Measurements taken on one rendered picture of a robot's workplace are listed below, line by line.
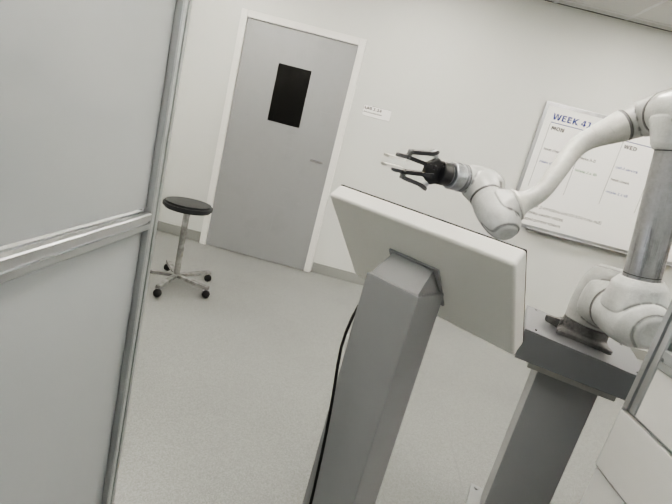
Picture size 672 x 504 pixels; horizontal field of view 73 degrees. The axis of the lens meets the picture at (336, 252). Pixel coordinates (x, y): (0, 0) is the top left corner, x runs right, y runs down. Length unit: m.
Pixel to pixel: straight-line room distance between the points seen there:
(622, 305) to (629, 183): 3.31
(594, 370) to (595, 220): 3.16
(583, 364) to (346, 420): 0.82
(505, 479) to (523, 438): 0.18
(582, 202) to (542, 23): 1.58
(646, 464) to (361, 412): 0.59
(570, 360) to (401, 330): 0.75
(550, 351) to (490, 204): 0.54
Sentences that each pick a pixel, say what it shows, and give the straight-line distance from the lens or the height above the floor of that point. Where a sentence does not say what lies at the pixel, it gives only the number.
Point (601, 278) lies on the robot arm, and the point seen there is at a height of 1.08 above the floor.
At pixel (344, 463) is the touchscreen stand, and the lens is 1.30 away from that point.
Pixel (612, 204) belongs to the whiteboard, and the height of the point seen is 1.34.
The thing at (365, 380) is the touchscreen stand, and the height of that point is 0.76.
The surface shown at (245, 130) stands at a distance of 4.41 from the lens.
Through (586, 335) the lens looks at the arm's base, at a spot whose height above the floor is 0.89.
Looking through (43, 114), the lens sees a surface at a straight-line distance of 0.81.
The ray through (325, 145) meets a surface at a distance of 4.26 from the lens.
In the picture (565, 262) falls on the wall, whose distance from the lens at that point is 4.77.
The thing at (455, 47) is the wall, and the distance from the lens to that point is 4.42.
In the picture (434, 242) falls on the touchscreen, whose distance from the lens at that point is 1.03.
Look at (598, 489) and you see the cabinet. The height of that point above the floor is 0.77.
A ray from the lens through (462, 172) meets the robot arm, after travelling 1.50.
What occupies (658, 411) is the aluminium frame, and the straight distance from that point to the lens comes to 1.06.
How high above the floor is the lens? 1.32
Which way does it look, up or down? 14 degrees down
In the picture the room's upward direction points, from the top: 15 degrees clockwise
